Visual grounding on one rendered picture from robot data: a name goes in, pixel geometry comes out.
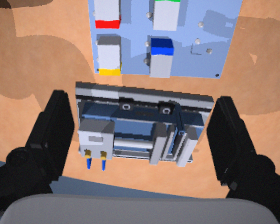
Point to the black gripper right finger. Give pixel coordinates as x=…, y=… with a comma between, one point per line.
x=236, y=163

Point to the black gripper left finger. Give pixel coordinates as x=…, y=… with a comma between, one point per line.
x=46, y=154

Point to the white block with blue end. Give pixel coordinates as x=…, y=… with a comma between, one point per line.
x=161, y=53

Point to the grey rectangular block with red end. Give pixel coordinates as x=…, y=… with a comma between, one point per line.
x=107, y=13

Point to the grey block with green end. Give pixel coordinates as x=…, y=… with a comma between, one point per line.
x=165, y=14

